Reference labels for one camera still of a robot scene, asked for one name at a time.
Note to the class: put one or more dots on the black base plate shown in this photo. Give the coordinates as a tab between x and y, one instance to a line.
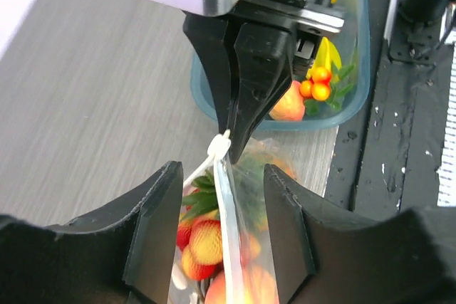
386	157

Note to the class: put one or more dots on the small orange cherry cluster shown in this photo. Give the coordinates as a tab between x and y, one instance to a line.
316	86

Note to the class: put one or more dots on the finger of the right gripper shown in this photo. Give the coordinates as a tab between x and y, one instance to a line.
264	55

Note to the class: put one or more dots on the slotted white cable duct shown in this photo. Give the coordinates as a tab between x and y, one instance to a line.
446	172

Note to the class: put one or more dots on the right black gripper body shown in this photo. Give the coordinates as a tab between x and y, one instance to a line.
312	19

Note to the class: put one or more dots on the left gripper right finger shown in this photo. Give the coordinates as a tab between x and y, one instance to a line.
325	254

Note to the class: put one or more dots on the orange toy pineapple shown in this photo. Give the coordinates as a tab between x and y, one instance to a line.
246	181

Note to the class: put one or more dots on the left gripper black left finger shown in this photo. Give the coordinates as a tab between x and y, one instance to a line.
122	252

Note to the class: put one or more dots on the red cherry bunch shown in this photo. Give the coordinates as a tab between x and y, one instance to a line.
200	241

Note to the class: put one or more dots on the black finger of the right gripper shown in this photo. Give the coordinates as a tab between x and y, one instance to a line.
212	39

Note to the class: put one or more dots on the clear zip top bag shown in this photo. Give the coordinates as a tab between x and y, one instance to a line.
232	282

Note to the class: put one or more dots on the teal plastic tray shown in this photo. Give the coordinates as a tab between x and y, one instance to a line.
353	46

